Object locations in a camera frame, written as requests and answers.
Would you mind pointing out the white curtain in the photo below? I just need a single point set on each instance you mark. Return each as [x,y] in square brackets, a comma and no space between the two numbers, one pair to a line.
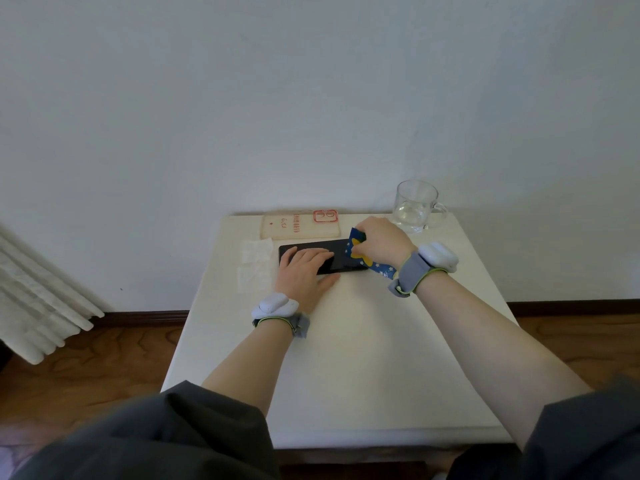
[35,304]

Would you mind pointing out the glass mug with water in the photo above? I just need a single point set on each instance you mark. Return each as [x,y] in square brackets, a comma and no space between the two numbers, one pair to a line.
[415,207]

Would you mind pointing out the person's right forearm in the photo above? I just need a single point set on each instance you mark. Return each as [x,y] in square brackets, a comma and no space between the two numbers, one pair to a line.
[500,349]

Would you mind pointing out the person's right hand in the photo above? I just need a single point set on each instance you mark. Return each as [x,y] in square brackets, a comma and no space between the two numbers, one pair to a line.
[387,242]

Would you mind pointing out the clear phone case red print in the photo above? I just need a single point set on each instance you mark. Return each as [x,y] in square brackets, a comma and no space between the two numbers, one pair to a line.
[300,224]

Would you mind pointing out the person's left hand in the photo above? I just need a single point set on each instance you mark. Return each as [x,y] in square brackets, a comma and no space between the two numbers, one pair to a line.
[300,282]

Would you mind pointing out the dark grey shirt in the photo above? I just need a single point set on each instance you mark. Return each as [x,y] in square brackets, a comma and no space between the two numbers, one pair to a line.
[150,439]

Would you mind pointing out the blue card yellow star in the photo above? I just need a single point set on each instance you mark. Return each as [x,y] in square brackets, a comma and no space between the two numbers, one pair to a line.
[356,247]

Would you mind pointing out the person's left forearm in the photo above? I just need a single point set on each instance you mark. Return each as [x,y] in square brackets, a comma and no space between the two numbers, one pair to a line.
[250,364]

